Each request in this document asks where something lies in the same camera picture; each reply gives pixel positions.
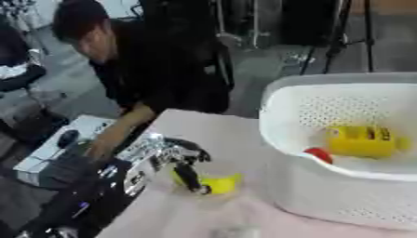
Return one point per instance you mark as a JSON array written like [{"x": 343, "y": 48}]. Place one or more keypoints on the person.
[{"x": 157, "y": 65}]

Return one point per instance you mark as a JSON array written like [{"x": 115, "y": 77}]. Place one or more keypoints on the person's hand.
[{"x": 99, "y": 150}]

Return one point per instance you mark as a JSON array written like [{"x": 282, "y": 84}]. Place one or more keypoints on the white box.
[{"x": 59, "y": 148}]

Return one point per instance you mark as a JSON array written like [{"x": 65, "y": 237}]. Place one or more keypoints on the red round toy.
[{"x": 320, "y": 154}]

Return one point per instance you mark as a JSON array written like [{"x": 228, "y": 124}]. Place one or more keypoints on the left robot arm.
[{"x": 98, "y": 192}]

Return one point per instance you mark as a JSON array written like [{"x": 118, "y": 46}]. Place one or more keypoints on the yellow toy block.
[{"x": 362, "y": 141}]

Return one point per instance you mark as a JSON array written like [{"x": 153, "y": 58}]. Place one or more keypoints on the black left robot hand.
[{"x": 187, "y": 161}]

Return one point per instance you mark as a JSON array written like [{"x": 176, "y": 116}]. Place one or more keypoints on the white perforated plastic basket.
[{"x": 336, "y": 186}]

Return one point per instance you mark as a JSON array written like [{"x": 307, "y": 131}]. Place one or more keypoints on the black tripod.
[{"x": 347, "y": 34}]

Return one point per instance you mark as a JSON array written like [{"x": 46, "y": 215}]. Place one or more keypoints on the black computer mouse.
[{"x": 68, "y": 138}]

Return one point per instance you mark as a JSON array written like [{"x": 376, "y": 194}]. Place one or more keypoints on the yellow toy banana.
[{"x": 221, "y": 183}]

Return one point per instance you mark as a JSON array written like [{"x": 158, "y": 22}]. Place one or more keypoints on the black chair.
[{"x": 16, "y": 59}]

